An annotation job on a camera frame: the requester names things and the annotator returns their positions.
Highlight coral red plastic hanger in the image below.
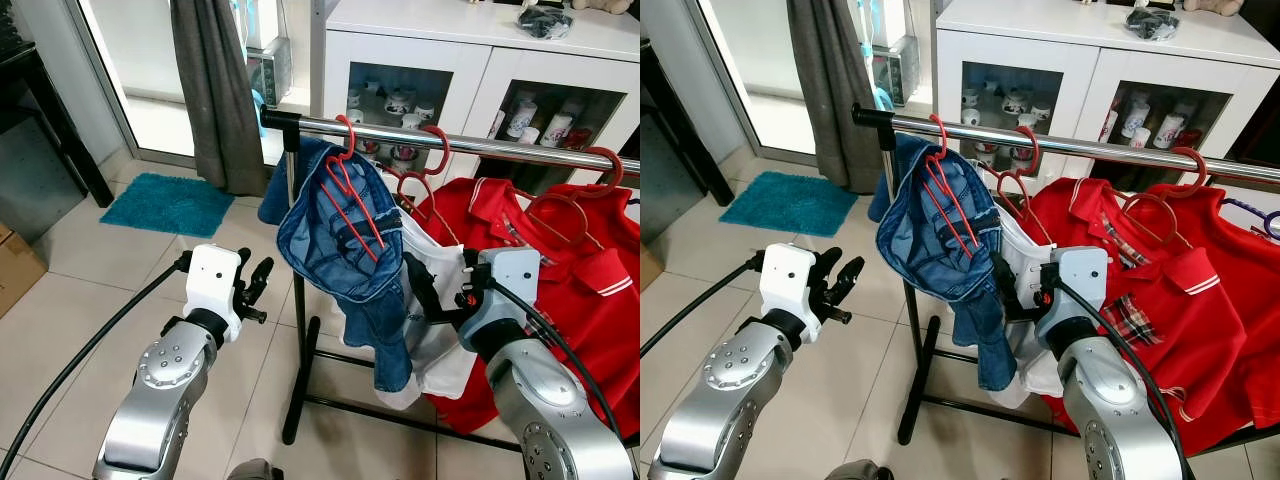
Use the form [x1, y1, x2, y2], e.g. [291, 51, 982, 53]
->
[395, 123, 463, 246]
[1000, 125, 1056, 246]

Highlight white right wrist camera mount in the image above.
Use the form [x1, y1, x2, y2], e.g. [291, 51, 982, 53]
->
[465, 247, 542, 346]
[1040, 247, 1109, 346]

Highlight blue denim jeans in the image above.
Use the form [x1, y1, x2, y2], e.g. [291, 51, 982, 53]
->
[258, 135, 416, 394]
[868, 133, 1021, 393]

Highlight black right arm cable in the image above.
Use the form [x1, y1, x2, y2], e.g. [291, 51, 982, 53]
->
[485, 280, 626, 441]
[1055, 280, 1191, 480]

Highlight purple hanger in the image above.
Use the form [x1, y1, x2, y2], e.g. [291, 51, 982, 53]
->
[1215, 195, 1280, 241]

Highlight red polo with plaid pocket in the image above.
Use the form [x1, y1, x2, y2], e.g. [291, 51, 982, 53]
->
[1020, 178, 1251, 456]
[415, 178, 641, 436]

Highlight teal floor mat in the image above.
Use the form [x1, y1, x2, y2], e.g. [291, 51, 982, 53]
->
[718, 172, 859, 238]
[100, 173, 236, 239]

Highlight dark red plastic hanger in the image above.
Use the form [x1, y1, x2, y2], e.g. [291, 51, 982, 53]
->
[520, 145, 626, 251]
[1120, 147, 1211, 251]

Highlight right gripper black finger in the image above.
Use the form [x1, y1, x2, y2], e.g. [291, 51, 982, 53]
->
[991, 254, 1024, 307]
[403, 252, 447, 320]

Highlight glass sliding door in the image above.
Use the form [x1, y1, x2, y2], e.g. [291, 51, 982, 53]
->
[690, 0, 941, 161]
[15, 0, 331, 166]

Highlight grey curtain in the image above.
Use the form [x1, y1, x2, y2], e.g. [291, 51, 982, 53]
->
[787, 0, 886, 191]
[170, 0, 271, 196]

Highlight white shirt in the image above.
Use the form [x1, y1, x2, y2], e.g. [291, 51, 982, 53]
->
[995, 200, 1066, 411]
[335, 175, 481, 411]

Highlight black desk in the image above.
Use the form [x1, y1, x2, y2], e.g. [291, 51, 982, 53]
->
[640, 40, 736, 206]
[0, 0, 116, 209]

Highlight bright red thin hanger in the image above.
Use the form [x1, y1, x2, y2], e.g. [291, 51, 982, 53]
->
[320, 115, 386, 263]
[922, 113, 981, 259]

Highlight grey robot leg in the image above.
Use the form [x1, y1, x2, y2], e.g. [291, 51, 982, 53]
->
[225, 458, 286, 480]
[825, 460, 894, 480]

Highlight grey patterned box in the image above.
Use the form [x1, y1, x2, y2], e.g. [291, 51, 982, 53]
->
[245, 35, 293, 106]
[868, 35, 921, 108]

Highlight black and chrome clothes rack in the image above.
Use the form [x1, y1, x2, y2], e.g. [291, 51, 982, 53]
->
[852, 103, 1280, 448]
[260, 105, 641, 448]

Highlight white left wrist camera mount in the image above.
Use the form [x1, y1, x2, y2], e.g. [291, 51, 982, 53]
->
[758, 243, 823, 346]
[185, 243, 244, 343]

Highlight white glass door cabinet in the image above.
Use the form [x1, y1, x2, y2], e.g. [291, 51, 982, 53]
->
[310, 0, 641, 191]
[932, 0, 1280, 191]

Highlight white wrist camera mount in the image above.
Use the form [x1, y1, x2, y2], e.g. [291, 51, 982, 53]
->
[1040, 247, 1109, 346]
[758, 243, 823, 346]
[185, 243, 244, 343]
[465, 247, 542, 346]

